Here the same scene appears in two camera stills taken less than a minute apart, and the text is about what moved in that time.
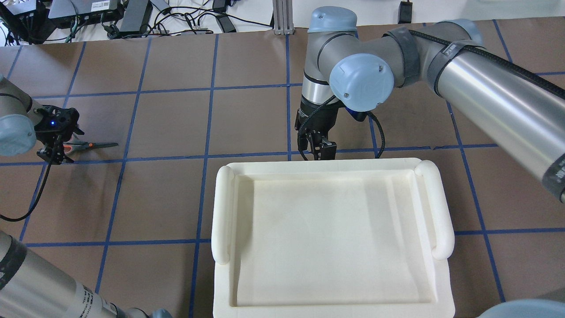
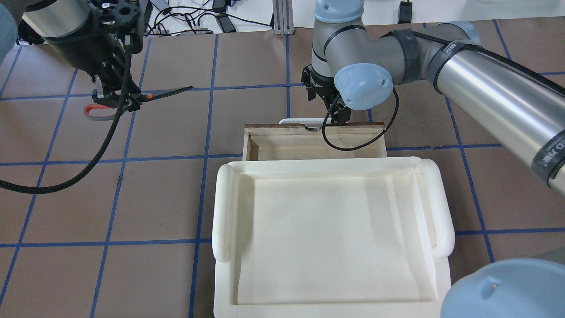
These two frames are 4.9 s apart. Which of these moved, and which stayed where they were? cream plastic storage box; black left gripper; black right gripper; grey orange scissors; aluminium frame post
Moved: black right gripper; black left gripper; grey orange scissors
Stayed: cream plastic storage box; aluminium frame post
